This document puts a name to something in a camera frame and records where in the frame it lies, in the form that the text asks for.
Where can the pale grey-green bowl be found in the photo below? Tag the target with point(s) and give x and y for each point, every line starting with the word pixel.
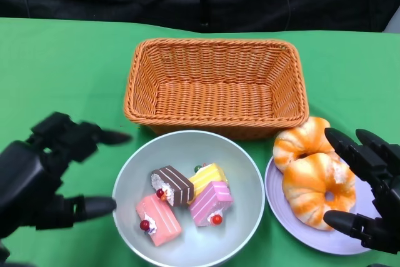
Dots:
pixel 187 148

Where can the green tablecloth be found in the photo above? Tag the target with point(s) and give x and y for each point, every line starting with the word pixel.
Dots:
pixel 62 76

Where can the lavender round plate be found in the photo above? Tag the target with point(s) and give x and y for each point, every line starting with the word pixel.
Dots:
pixel 278 204

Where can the salmon pink cake slice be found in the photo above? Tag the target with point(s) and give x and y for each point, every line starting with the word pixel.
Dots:
pixel 162 220

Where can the chocolate layered cake slice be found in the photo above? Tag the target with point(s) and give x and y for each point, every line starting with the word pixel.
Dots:
pixel 178 182

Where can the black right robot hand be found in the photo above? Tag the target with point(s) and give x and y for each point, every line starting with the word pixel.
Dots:
pixel 387 192

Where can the yellow layered cake slice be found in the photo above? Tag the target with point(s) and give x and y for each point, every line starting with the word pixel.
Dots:
pixel 207 174

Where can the orange wicker basket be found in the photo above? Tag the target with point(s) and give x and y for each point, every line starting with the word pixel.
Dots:
pixel 218 101

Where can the magenta pink cake slice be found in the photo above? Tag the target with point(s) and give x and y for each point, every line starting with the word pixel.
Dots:
pixel 209 198

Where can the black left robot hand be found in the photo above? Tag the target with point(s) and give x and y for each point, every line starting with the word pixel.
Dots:
pixel 25 179

